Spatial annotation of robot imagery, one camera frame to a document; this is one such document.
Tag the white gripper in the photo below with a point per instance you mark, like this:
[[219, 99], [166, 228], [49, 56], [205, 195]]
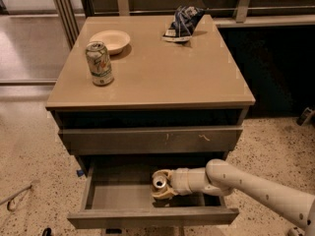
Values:
[[179, 182]]

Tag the orange soda can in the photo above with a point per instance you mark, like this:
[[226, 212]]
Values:
[[159, 183]]

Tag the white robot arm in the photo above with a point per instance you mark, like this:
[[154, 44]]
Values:
[[219, 178]]

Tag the closed top drawer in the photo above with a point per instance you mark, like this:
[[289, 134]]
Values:
[[150, 140]]

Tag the open middle drawer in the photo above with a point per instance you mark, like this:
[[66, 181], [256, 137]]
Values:
[[118, 195]]

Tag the grey drawer cabinet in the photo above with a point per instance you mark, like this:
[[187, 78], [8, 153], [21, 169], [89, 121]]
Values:
[[156, 84]]

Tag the green white soda can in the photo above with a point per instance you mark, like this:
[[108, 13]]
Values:
[[99, 63]]

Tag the white bowl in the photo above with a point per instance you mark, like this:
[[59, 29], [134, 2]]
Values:
[[114, 40]]

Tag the blue sneaker shoe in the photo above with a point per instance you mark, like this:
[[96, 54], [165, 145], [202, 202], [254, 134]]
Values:
[[185, 20]]

